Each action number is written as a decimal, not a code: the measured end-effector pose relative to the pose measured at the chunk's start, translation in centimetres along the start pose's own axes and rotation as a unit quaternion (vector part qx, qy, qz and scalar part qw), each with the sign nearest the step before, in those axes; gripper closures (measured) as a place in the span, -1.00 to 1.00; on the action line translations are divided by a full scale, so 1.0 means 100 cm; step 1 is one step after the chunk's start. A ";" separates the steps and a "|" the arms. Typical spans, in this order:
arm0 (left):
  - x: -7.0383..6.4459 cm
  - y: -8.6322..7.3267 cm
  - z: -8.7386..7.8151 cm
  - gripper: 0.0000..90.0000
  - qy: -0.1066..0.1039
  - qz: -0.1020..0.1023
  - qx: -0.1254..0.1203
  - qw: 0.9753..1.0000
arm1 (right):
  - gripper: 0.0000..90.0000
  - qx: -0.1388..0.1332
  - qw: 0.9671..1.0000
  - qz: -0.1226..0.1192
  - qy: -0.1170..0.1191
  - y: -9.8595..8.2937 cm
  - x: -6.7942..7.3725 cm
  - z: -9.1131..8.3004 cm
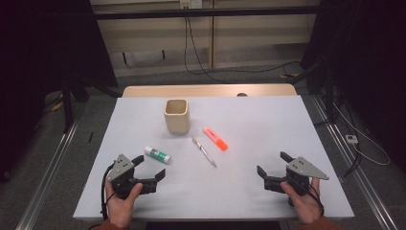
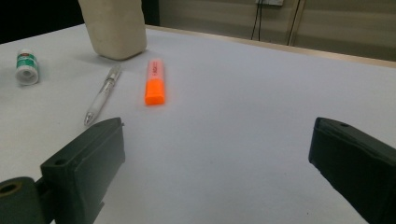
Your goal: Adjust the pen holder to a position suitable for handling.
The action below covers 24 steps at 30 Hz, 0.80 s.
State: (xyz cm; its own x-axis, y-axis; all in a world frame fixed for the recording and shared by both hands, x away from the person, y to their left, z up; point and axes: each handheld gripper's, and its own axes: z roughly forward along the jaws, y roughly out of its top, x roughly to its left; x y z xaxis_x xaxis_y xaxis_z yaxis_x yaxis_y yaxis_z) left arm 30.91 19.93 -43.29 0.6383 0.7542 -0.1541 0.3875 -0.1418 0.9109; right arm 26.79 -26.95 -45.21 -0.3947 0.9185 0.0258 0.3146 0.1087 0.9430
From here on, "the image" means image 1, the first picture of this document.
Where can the aluminium floor rail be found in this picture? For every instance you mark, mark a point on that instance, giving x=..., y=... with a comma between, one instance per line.
x=48, y=179
x=360, y=179

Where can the orange highlighter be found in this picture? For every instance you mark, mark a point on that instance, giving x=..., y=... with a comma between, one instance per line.
x=215, y=138

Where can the white wall socket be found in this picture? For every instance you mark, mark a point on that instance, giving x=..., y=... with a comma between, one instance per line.
x=191, y=4

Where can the beige square pen holder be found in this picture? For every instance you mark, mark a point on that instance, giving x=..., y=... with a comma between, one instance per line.
x=177, y=123

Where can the white power strip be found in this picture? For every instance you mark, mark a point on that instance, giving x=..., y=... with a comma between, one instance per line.
x=351, y=139

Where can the black metal stand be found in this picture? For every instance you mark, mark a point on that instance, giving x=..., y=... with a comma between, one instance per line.
x=328, y=96
x=67, y=108

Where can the white table mat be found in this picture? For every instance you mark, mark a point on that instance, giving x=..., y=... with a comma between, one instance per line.
x=239, y=185

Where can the white and green glue stick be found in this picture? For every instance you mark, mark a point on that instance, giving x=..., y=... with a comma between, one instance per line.
x=158, y=155

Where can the dark curtain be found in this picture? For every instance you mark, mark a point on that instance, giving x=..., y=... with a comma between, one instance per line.
x=373, y=64
x=38, y=48

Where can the wooden table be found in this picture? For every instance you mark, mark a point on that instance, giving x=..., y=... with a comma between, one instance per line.
x=191, y=90

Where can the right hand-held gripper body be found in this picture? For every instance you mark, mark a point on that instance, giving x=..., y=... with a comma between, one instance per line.
x=303, y=167

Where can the person's left hand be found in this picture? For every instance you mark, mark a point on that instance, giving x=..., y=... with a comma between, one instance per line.
x=119, y=211

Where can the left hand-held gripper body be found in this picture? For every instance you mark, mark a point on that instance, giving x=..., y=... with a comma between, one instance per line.
x=120, y=167

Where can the silver pen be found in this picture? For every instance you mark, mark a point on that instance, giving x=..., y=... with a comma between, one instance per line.
x=204, y=152

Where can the person's right hand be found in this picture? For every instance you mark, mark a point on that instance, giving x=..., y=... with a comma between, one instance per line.
x=306, y=207

